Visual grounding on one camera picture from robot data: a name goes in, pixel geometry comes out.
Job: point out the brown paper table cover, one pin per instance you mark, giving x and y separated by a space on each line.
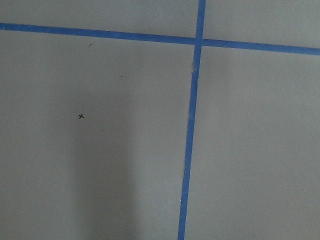
159 119

